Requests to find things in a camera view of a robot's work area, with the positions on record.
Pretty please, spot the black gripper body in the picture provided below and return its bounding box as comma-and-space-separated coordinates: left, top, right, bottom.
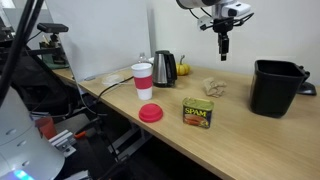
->
213, 17, 235, 38

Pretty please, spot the black office chair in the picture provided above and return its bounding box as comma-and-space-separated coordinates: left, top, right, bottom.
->
0, 36, 81, 116

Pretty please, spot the black robot cable hose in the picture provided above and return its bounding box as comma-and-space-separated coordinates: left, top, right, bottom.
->
0, 0, 45, 108

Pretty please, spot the small yellow pumpkin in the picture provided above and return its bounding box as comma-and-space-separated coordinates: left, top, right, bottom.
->
175, 54, 192, 77

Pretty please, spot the black stand base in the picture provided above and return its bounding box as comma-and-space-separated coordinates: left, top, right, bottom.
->
297, 65, 318, 96

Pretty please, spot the clear plastic water bottle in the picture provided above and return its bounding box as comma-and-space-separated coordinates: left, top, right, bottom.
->
137, 52, 149, 65

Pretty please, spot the white partition panel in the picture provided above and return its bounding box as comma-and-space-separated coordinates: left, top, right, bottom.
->
44, 0, 153, 83

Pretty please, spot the steel electric kettle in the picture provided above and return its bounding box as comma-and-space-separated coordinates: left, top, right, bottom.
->
152, 50, 178, 89

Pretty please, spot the red plastic cup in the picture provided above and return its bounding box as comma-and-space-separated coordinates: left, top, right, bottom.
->
34, 116, 58, 140

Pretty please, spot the aluminium frame bracket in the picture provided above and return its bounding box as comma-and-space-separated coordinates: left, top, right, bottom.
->
48, 129, 78, 158

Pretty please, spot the red cup lid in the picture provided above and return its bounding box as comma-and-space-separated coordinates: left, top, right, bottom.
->
138, 103, 164, 124

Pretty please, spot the spam can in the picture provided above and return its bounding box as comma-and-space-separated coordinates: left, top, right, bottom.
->
181, 96, 215, 129

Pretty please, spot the black cable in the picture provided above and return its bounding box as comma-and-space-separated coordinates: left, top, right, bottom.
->
94, 75, 135, 104

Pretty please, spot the white cup with red sleeve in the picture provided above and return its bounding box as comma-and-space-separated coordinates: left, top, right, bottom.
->
130, 62, 154, 101

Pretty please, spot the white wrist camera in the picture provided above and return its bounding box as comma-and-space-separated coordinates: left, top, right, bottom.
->
213, 1, 252, 18

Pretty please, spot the black landfill bin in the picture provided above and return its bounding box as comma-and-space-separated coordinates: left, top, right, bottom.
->
249, 59, 309, 119

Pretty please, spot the clear mounting plate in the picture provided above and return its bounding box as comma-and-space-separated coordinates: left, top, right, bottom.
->
197, 14, 214, 32

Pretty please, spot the clear tape roll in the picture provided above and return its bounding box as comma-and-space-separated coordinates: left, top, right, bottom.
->
101, 73, 125, 87

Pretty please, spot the orange handled tool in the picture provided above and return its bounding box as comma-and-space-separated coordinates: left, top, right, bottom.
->
73, 130, 88, 139

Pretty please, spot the black camera on stand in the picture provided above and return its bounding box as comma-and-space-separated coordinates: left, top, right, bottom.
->
36, 22, 70, 54

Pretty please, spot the brown paper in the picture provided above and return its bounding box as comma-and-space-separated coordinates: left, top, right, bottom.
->
202, 77, 228, 99

